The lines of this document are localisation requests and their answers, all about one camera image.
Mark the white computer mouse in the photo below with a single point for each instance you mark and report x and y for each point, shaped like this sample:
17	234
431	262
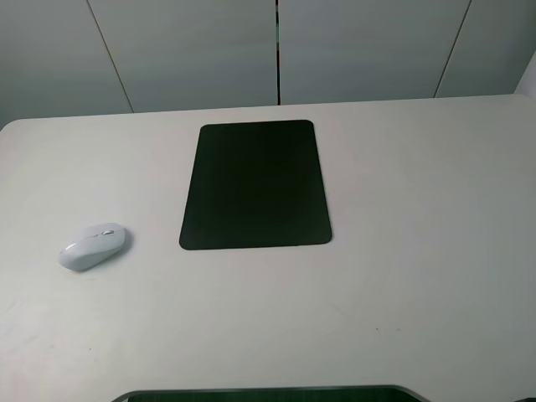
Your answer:
94	245

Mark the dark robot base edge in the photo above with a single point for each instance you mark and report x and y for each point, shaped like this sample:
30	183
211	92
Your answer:
322	393

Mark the black mouse pad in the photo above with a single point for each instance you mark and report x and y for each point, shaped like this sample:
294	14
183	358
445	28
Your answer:
256	185

